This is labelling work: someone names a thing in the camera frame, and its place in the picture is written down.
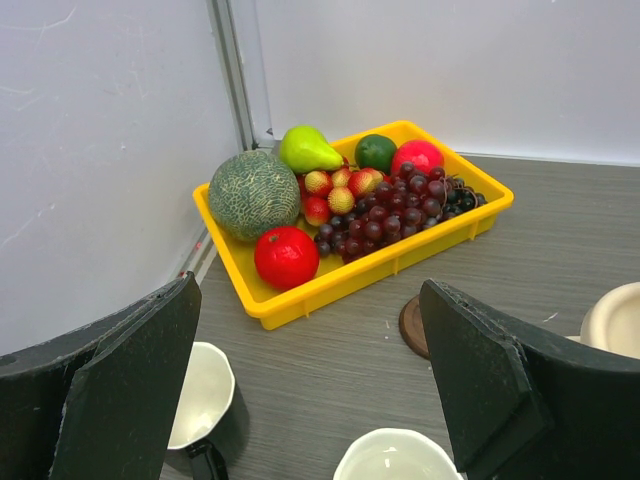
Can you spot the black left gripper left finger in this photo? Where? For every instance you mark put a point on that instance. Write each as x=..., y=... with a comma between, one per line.
x=99, y=402

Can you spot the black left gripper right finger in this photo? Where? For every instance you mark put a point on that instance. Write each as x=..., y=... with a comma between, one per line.
x=521, y=402

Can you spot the cream three-tier cake stand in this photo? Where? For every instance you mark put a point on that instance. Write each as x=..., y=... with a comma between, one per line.
x=612, y=324

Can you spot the black white mug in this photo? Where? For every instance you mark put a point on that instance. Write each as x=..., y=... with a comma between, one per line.
x=212, y=423

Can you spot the brown round coaster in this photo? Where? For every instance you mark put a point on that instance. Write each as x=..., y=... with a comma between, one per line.
x=411, y=328

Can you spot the blue white mug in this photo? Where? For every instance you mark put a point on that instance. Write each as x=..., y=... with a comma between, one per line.
x=392, y=453

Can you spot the yellow plastic fruit bin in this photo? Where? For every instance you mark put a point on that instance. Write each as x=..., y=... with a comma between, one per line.
x=335, y=280

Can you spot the purple grape bunch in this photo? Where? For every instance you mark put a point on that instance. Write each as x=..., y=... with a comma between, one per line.
x=406, y=203

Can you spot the red apple front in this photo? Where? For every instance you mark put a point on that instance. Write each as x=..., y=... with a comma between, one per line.
x=286, y=257

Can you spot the red apple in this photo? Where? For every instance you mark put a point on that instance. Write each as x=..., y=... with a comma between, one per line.
x=423, y=154
x=286, y=257

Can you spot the green melon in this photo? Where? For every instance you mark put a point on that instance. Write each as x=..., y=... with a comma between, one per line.
x=252, y=193

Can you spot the red apple back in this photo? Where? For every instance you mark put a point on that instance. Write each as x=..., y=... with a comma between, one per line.
x=423, y=154

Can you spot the red yellow cherries cluster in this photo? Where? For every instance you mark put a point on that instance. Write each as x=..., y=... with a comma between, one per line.
x=327, y=194

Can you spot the green lime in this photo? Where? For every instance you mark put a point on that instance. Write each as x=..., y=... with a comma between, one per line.
x=375, y=151

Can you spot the green pear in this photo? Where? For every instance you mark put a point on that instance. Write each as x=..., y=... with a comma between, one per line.
x=304, y=149

